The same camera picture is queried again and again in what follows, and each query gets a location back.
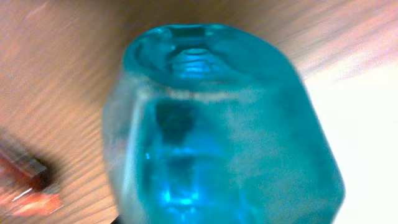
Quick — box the blue mouthwash bottle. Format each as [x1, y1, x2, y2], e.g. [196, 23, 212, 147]
[102, 24, 345, 224]

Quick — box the red chocolate bar wrapper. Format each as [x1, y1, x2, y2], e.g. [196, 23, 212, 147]
[1, 129, 62, 217]

